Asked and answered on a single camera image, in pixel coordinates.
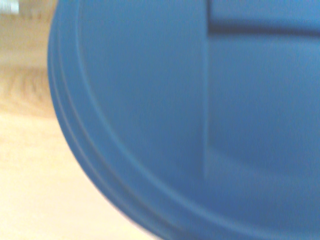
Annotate clear pitcher with blue lid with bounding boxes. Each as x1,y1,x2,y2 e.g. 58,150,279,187
47,0,320,240

